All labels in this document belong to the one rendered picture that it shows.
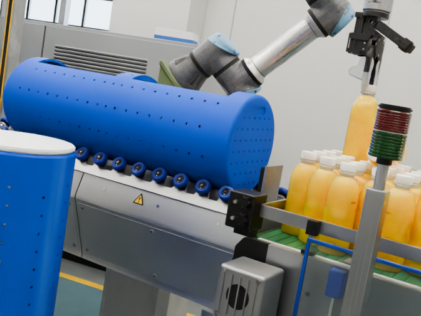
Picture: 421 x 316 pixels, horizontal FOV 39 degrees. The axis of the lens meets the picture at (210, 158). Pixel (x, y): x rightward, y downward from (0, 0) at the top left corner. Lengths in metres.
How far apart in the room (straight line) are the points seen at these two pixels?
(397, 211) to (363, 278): 0.23
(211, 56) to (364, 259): 1.19
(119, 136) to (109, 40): 1.92
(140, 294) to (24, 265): 0.90
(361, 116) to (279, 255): 0.47
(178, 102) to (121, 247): 0.48
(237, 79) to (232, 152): 0.63
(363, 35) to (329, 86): 2.77
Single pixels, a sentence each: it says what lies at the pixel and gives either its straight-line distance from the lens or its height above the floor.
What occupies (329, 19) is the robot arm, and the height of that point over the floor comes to 1.52.
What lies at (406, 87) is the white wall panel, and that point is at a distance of 4.36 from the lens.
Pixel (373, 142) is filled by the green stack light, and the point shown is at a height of 1.19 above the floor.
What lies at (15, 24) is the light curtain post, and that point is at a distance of 2.78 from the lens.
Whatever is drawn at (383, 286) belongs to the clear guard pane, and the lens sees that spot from 1.28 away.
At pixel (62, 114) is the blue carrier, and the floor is 1.07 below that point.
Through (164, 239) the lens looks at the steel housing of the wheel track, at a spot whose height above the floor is 0.79.
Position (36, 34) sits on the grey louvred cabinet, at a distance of 3.93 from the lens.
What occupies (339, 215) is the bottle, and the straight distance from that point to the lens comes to 1.39.
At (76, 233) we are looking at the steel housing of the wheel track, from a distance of 1.93.
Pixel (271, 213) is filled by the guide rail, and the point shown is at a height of 0.96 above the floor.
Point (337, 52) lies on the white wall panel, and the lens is 4.43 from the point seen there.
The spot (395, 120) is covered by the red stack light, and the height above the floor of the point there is 1.23.
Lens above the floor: 1.24
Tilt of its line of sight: 7 degrees down
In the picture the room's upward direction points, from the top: 10 degrees clockwise
